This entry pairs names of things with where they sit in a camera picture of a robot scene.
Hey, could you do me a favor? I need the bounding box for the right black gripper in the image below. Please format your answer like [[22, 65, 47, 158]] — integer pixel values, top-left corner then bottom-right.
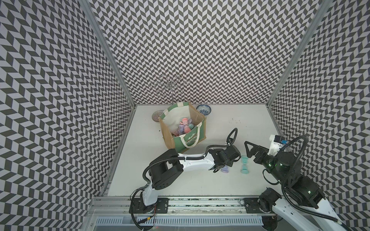
[[244, 141, 288, 185]]

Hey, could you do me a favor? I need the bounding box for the purple hourglass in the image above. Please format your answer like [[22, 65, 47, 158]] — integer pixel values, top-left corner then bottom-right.
[[178, 124, 185, 135], [221, 166, 229, 173]]

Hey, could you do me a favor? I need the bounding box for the pink hourglass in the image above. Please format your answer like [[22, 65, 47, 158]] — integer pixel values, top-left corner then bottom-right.
[[179, 117, 194, 134]]

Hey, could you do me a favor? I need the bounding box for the brown green canvas bag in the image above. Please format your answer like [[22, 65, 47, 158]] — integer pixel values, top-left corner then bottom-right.
[[159, 102, 206, 153]]

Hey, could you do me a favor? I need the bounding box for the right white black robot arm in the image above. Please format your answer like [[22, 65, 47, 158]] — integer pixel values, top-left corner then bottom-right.
[[244, 135, 349, 231]]

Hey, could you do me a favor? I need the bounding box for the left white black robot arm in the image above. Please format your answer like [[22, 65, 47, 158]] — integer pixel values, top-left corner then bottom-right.
[[129, 145, 241, 214]]

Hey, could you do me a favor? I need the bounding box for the teal hourglass right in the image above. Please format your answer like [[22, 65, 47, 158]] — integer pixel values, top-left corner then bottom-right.
[[240, 156, 249, 174]]

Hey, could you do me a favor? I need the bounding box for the blue white ceramic bowl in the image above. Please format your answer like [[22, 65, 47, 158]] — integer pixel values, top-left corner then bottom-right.
[[196, 105, 212, 116]]

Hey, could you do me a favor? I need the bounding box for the pink glass bowl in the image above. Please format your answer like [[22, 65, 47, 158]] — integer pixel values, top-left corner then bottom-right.
[[152, 110, 164, 123]]

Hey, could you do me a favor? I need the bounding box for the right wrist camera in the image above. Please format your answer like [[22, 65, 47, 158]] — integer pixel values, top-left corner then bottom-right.
[[268, 135, 288, 156]]

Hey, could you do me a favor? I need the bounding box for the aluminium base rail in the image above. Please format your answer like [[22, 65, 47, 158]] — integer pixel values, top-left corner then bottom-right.
[[86, 195, 273, 216]]

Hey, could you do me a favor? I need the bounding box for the silver wire tree stand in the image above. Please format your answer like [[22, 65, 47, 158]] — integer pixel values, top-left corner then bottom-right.
[[151, 74, 190, 105]]

